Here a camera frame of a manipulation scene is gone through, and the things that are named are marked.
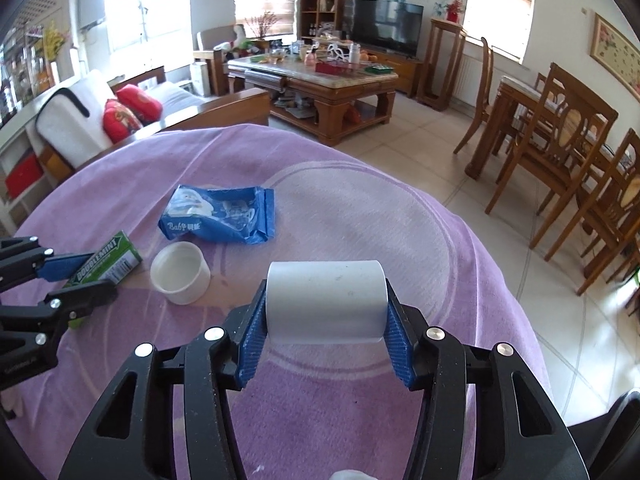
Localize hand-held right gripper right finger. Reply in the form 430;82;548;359
384;290;591;480

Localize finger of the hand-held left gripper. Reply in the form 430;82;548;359
0;236;92;292
0;280;119;333

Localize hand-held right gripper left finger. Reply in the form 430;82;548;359
59;276;271;480

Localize green chewing gum pack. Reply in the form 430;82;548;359
62;230;143;330

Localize white plastic cylinder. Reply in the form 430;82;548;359
266;259;390;345

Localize small white cup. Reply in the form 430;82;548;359
150;241;211;306

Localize red bag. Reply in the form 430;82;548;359
5;152;43;198

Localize blue tissue packet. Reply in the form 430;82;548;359
158;185;277;245

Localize purple tablecloth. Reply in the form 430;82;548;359
0;125;553;480

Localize red embroidered pillow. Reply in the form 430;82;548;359
116;84;164;123
103;99;143;143

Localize shelf rack with bottles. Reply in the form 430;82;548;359
0;25;56;121

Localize yellow flowers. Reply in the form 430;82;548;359
42;22;71;58

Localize small white bin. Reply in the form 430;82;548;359
192;62;211;96

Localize wooden sofa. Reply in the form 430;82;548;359
30;65;271;186

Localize wooden dining chair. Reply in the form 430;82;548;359
453;36;496;155
485;62;618;216
530;129;640;296

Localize wooden coffee table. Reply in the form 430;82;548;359
226;52;399;148

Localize wooden armchair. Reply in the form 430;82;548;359
192;25;241;97

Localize wooden dining table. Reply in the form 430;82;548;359
467;75;616;181

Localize wooden television stand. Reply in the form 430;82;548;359
370;50;426;98

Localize tall wooden plant stand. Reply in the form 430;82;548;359
422;17;468;112

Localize red flat box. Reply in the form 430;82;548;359
316;60;358;76

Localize pink blossom branches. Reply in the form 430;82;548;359
245;12;276;41

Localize flat screen television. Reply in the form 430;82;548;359
343;0;425;58

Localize wooden bookshelf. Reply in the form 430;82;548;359
300;0;358;43

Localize framed floral picture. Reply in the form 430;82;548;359
590;12;640;103

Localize white cushion with black strap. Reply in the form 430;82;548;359
35;77;118;168

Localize white wall radiator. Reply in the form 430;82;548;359
457;52;488;106

